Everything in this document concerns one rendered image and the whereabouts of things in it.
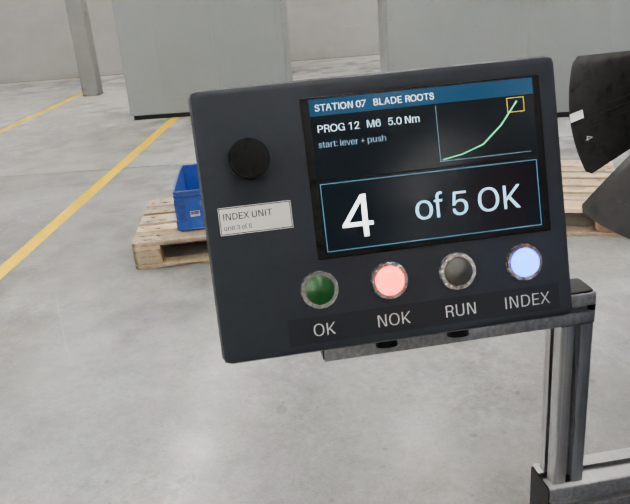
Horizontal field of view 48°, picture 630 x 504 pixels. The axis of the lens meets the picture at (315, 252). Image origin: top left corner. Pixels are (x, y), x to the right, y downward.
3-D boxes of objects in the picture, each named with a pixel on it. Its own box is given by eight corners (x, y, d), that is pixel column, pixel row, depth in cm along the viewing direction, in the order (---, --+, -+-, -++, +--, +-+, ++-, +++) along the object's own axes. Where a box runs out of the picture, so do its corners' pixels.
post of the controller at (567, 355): (567, 461, 70) (578, 276, 62) (583, 480, 67) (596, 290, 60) (538, 466, 69) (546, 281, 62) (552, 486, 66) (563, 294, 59)
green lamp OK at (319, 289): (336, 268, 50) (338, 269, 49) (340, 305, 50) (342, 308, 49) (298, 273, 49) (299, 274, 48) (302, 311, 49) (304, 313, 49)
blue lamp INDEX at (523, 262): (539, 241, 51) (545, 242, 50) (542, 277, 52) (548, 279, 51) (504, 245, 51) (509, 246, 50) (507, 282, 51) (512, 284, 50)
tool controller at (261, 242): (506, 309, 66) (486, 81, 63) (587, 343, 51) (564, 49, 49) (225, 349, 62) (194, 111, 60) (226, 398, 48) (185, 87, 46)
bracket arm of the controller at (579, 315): (577, 308, 64) (579, 277, 63) (595, 322, 61) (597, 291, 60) (318, 346, 61) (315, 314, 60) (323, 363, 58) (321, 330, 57)
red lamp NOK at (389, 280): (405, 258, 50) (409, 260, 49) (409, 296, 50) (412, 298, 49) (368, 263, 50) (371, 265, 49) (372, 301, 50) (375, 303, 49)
